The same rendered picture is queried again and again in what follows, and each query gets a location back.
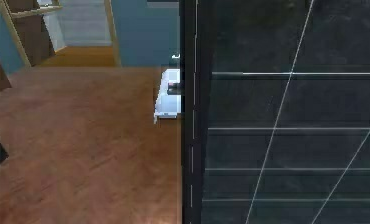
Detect small black box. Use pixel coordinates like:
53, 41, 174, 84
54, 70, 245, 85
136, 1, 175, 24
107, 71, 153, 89
167, 82, 183, 96

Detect dark brown cupboard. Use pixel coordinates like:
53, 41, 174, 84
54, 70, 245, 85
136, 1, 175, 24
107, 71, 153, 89
6, 0, 57, 67

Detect pale wooden door frame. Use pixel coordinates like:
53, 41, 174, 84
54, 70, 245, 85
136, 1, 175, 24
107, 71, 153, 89
103, 0, 123, 67

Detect pale wooden shelf frame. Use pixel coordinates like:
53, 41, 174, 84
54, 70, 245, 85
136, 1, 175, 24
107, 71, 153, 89
0, 0, 64, 69

